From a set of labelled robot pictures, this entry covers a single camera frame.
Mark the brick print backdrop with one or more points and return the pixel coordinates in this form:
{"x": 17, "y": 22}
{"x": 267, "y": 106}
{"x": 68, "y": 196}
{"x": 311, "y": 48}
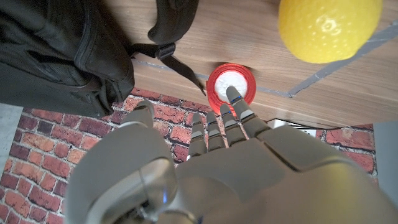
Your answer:
{"x": 46, "y": 155}

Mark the yellow lemon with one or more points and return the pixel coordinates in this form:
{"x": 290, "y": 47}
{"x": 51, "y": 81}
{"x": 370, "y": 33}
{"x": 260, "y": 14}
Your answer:
{"x": 329, "y": 28}

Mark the black backpack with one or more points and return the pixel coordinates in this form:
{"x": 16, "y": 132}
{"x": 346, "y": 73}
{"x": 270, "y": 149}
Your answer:
{"x": 71, "y": 53}

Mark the small red-orange dish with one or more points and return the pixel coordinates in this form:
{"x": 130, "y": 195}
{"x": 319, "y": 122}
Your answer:
{"x": 231, "y": 84}

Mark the white power strip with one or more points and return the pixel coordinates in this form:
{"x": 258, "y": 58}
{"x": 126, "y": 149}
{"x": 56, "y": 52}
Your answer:
{"x": 292, "y": 127}

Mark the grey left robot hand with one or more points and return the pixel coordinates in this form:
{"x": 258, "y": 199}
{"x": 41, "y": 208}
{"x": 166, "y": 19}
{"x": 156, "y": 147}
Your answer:
{"x": 233, "y": 177}

